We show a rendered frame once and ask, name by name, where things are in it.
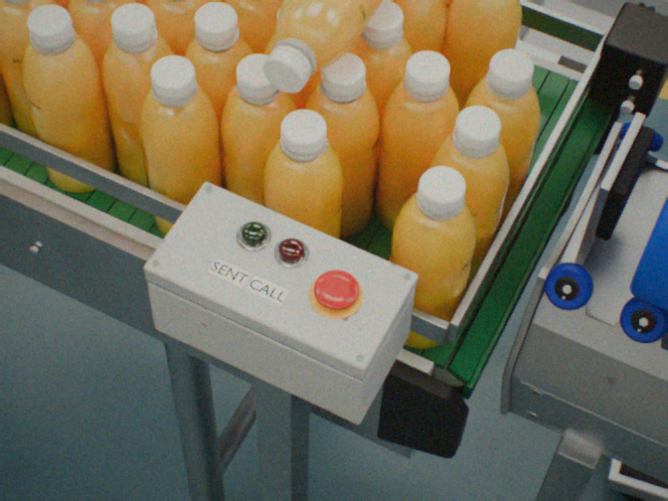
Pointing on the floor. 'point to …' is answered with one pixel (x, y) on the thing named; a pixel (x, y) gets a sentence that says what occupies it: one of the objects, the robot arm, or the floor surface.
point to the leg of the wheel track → (568, 472)
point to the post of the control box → (281, 442)
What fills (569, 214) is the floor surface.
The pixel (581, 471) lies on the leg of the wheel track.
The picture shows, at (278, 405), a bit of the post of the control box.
